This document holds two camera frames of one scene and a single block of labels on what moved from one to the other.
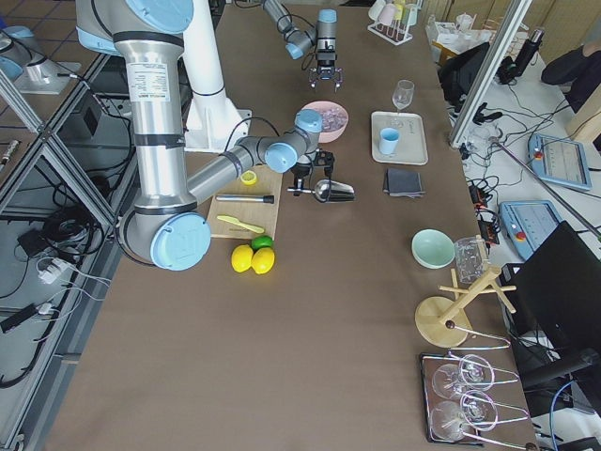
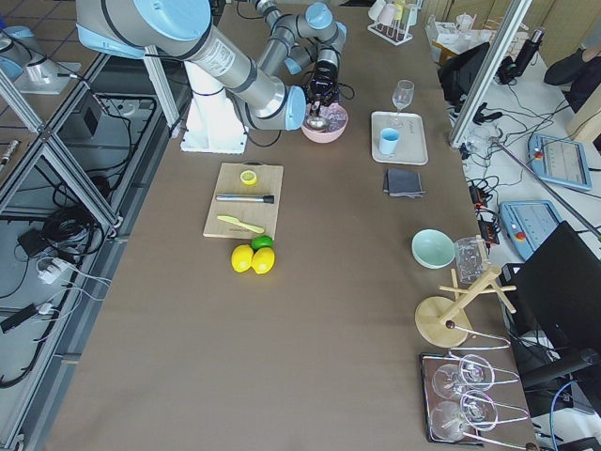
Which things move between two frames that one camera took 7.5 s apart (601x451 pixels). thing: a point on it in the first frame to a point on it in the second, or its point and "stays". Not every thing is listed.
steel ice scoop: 339,192 to 318,116
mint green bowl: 433,249 stays
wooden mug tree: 442,321 stays
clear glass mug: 471,256 stays
